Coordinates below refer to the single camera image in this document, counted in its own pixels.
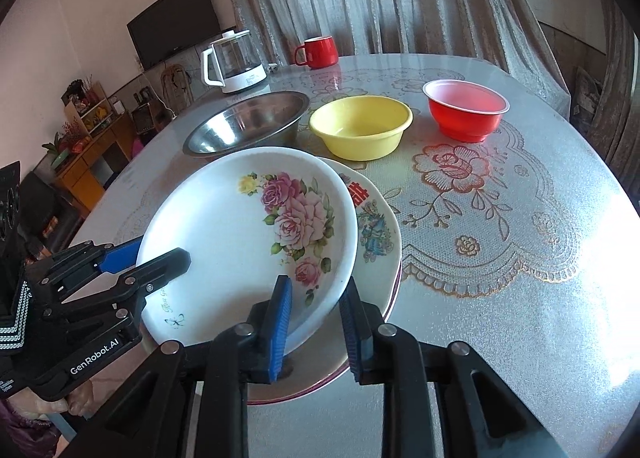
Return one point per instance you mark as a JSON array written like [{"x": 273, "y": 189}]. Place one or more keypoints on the yellow plastic bowl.
[{"x": 360, "y": 130}]

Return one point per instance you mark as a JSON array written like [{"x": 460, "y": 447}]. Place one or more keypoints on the red plastic bowl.
[{"x": 465, "y": 110}]

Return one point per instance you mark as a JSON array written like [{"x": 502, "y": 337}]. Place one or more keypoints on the wooden cabinet with clutter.
[{"x": 85, "y": 163}]

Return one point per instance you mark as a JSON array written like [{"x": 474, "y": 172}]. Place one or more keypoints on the stainless steel bowl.
[{"x": 240, "y": 128}]

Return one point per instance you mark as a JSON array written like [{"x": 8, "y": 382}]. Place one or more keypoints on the black flat television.
[{"x": 172, "y": 20}]

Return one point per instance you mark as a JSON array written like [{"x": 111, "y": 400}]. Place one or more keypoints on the person's left hand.
[{"x": 75, "y": 400}]

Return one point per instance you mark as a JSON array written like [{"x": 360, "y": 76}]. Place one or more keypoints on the pink bag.
[{"x": 137, "y": 149}]

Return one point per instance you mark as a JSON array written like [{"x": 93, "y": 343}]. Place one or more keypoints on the black armchair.
[{"x": 42, "y": 208}]

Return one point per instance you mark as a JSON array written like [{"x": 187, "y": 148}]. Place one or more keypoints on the white plate with red characters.
[{"x": 377, "y": 228}]

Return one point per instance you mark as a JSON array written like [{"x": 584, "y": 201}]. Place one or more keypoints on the small old television set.
[{"x": 142, "y": 118}]

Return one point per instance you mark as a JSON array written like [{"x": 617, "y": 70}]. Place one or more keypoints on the green potted plant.
[{"x": 57, "y": 153}]

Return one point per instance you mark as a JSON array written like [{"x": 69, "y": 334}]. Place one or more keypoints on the patterned cushion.
[{"x": 590, "y": 95}]

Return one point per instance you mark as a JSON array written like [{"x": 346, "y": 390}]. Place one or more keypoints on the red mug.
[{"x": 317, "y": 53}]

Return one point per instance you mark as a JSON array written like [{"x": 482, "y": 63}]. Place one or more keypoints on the white rose print plate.
[{"x": 220, "y": 248}]

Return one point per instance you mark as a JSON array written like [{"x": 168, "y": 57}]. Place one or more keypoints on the grey side curtain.
[{"x": 620, "y": 98}]

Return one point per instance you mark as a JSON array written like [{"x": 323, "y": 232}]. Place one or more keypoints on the wooden chair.
[{"x": 175, "y": 85}]

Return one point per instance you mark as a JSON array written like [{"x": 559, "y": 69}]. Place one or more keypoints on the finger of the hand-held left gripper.
[
  {"x": 120, "y": 255},
  {"x": 160, "y": 268}
]

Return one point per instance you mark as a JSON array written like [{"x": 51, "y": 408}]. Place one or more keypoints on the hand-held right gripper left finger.
[{"x": 281, "y": 333}]

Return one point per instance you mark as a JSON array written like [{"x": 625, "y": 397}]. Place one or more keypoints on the small wooden shelf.
[{"x": 90, "y": 108}]

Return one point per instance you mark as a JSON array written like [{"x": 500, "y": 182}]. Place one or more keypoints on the white glass electric kettle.
[{"x": 237, "y": 65}]

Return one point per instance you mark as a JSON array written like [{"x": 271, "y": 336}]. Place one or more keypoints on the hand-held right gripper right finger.
[{"x": 356, "y": 338}]

